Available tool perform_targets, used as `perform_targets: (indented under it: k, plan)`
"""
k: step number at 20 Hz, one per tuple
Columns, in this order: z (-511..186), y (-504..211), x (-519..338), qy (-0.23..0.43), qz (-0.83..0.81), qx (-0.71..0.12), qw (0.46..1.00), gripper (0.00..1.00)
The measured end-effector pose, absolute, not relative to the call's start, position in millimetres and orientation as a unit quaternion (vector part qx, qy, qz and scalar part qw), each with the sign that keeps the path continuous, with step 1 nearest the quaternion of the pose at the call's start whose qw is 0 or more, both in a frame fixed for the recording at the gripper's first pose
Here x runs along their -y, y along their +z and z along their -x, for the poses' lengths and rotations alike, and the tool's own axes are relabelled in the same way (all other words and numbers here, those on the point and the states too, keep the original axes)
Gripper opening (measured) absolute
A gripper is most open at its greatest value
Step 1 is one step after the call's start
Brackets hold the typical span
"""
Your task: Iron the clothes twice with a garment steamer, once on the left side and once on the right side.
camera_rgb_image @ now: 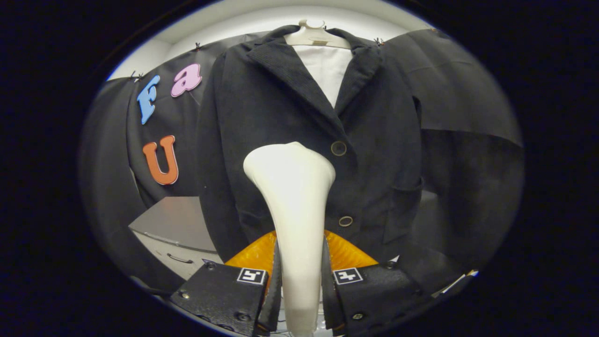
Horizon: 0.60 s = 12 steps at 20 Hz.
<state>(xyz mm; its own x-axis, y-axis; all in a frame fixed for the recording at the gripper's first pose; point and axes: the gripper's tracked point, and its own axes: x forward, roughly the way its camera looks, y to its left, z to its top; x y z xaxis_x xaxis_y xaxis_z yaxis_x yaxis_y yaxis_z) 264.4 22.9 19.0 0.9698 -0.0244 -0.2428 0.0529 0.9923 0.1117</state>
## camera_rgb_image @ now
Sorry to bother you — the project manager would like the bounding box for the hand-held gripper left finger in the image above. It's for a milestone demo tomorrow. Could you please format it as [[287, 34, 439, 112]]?
[[169, 230, 284, 337]]

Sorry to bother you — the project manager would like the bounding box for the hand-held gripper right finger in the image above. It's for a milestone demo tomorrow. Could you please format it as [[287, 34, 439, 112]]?
[[321, 229, 438, 337]]

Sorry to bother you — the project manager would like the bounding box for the white garment steamer head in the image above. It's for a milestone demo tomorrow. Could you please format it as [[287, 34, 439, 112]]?
[[243, 141, 336, 337]]

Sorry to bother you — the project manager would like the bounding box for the black blazer jacket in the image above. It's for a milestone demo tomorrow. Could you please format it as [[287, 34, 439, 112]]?
[[196, 24, 424, 265]]

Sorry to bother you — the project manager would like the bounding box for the white shirt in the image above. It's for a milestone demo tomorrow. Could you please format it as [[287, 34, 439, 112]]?
[[294, 44, 354, 109]]

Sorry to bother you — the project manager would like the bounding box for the grey cabinet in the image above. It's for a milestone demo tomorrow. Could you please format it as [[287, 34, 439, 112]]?
[[128, 196, 225, 281]]

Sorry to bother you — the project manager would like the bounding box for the black backdrop cloth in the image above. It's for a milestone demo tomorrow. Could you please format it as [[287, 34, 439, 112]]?
[[79, 28, 525, 295]]

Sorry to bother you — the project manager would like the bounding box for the white plastic hanger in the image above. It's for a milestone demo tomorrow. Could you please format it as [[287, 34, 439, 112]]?
[[283, 19, 352, 50]]

